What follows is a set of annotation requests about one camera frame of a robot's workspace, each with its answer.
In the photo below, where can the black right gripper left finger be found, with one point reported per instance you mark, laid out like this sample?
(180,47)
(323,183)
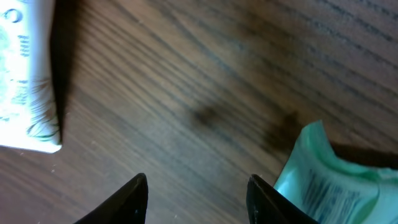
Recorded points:
(128,205)

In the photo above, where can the teal wet wipes pack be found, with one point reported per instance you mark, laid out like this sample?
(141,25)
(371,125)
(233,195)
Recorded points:
(332,190)

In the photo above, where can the white tube gold cap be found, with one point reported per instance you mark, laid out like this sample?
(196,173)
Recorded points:
(28,109)

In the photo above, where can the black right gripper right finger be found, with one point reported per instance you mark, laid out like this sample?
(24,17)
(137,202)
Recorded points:
(266,206)

